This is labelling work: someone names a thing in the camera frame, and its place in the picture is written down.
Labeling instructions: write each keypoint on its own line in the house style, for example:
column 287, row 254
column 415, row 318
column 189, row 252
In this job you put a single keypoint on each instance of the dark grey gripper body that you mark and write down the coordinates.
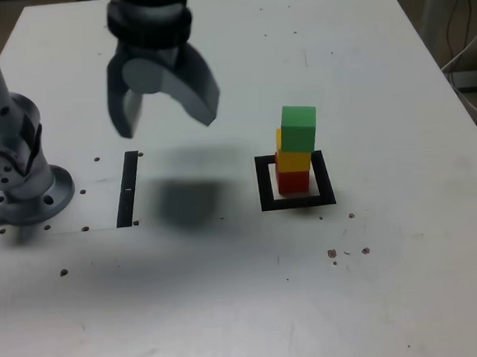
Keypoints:
column 158, row 52

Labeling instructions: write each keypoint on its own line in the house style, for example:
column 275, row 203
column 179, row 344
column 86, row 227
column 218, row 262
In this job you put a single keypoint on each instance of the white metal frame leg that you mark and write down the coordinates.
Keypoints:
column 435, row 6

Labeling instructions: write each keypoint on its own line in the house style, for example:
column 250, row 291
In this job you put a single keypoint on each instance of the white power strip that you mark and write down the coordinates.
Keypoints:
column 472, row 78

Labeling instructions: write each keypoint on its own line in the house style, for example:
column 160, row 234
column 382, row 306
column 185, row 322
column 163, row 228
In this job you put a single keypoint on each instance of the black tape square outline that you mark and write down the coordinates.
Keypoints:
column 264, row 184

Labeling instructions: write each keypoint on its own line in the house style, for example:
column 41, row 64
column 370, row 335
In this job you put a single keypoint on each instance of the green cube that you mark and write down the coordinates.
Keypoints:
column 298, row 130

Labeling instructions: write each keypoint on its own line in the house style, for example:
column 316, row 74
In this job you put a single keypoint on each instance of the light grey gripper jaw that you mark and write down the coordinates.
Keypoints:
column 198, row 90

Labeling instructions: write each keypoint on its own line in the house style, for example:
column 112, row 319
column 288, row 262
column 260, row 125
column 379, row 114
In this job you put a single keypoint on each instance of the red cube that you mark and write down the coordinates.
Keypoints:
column 294, row 182

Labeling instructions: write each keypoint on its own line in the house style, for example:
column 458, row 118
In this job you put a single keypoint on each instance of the yellow cube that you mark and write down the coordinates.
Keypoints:
column 297, row 161

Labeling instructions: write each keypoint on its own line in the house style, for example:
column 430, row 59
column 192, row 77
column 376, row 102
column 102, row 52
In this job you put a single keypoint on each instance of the black tape strip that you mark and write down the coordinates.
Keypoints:
column 125, row 187

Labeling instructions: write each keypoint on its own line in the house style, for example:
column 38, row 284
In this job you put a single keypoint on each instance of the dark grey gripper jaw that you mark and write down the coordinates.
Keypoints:
column 119, row 109

